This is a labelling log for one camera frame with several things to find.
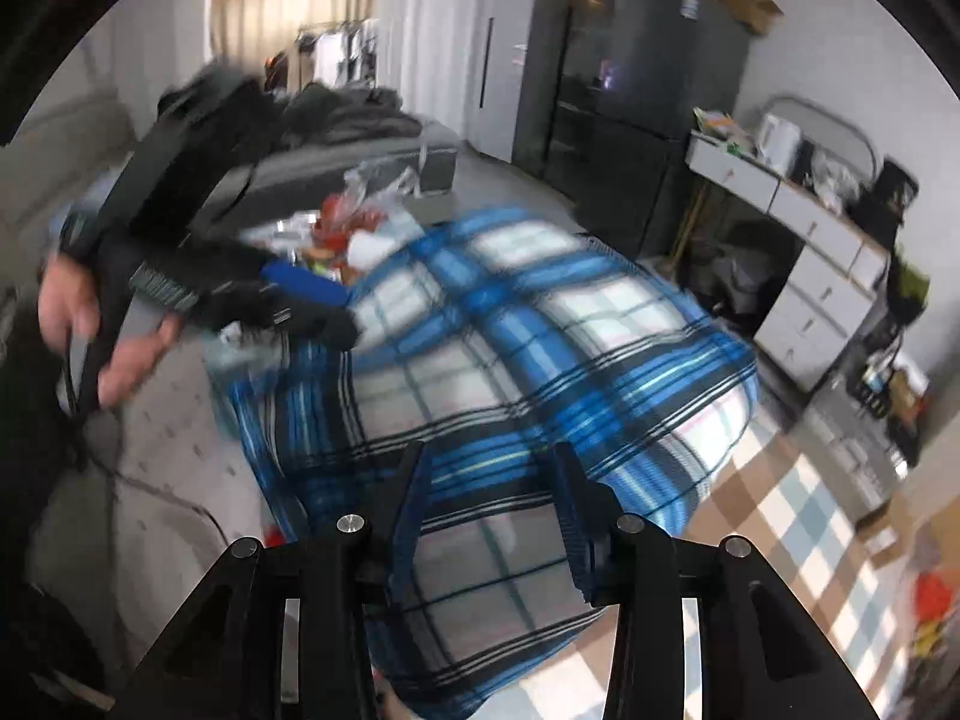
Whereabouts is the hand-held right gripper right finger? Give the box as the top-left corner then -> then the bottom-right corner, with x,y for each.
550,441 -> 863,720

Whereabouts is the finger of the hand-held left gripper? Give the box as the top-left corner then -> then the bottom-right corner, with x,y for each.
225,244 -> 353,305
217,292 -> 359,350

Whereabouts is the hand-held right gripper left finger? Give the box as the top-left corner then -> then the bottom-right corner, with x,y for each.
124,439 -> 434,720

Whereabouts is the blue white plaid shirt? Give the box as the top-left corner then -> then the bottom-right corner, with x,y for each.
214,206 -> 762,720

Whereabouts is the person's left forearm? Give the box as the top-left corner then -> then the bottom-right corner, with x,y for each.
0,330 -> 91,481

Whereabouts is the dark clothes pile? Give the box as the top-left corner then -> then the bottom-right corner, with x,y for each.
281,82 -> 428,147

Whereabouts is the clothes rack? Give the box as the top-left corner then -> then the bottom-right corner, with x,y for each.
262,19 -> 383,91

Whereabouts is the person's left hand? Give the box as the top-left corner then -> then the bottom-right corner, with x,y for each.
37,255 -> 186,410

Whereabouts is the pile of snack packets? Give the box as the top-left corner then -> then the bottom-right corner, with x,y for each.
255,165 -> 443,290

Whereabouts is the beige curtain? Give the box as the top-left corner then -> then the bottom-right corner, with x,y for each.
208,0 -> 387,83

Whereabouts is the checkered bed sheet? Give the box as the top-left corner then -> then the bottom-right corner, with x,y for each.
525,405 -> 931,720

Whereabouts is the grey drawer cabinet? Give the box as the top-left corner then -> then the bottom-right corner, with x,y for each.
795,382 -> 908,533

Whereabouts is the small cardboard box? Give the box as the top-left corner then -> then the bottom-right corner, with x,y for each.
862,495 -> 953,567

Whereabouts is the dark glass cabinet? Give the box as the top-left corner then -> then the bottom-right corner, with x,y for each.
510,0 -> 623,188

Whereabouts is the white drawer desk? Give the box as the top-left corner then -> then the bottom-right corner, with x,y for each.
686,131 -> 890,395

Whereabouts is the red bag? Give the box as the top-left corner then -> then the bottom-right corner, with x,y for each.
911,570 -> 957,623

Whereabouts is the green cloth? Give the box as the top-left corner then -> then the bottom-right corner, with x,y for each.
889,255 -> 931,323

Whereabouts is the grey refrigerator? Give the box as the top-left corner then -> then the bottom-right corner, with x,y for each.
574,0 -> 752,263

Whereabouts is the white electric kettle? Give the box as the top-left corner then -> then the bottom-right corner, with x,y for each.
757,114 -> 802,170

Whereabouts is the open cardboard box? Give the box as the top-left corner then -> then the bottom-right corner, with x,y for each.
709,0 -> 785,35

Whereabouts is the black cable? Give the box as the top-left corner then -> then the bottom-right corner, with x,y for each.
71,420 -> 233,541

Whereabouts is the arched metal frame mirror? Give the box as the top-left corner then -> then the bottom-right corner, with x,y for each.
765,94 -> 878,181

